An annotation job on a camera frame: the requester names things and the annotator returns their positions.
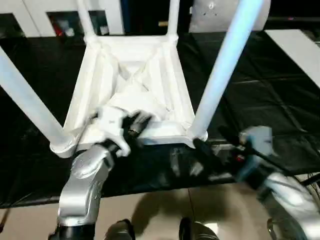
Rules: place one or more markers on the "light grey cushion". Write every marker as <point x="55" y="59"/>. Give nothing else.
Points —
<point x="220" y="15"/>

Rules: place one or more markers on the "dark robot foot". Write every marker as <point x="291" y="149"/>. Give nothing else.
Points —
<point x="196" y="231"/>
<point x="121" y="231"/>

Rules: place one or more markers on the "dark left robot foot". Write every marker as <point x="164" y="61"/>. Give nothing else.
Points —
<point x="121" y="231"/>

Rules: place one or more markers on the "white glass-door cabinet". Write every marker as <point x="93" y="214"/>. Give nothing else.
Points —
<point x="50" y="15"/>

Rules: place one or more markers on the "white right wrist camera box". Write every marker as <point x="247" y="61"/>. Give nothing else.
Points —
<point x="255" y="142"/>

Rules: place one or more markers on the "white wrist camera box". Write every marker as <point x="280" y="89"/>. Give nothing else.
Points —
<point x="255" y="142"/>
<point x="110" y="125"/>

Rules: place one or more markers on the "small yellow label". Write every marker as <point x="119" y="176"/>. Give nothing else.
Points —
<point x="163" y="23"/>

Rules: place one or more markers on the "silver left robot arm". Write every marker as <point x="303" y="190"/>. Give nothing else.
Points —
<point x="82" y="190"/>

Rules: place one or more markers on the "black work mat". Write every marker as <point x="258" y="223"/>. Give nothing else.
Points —
<point x="270" y="100"/>

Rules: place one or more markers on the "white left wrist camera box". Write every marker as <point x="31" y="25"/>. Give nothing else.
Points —
<point x="110" y="125"/>

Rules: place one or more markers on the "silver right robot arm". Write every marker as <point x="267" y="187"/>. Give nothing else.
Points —
<point x="290" y="200"/>

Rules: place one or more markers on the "white plastic table top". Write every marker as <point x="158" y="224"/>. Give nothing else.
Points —
<point x="135" y="85"/>

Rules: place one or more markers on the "white plastic table leg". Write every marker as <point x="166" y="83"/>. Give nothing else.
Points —
<point x="172" y="17"/>
<point x="27" y="100"/>
<point x="225" y="65"/>
<point x="85" y="20"/>

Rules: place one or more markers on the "dark right robot foot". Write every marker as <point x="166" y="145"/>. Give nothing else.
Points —
<point x="196" y="231"/>

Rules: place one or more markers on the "black cabinet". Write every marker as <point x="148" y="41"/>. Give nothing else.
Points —
<point x="150" y="15"/>

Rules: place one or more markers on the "white flat board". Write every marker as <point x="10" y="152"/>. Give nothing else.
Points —
<point x="300" y="50"/>

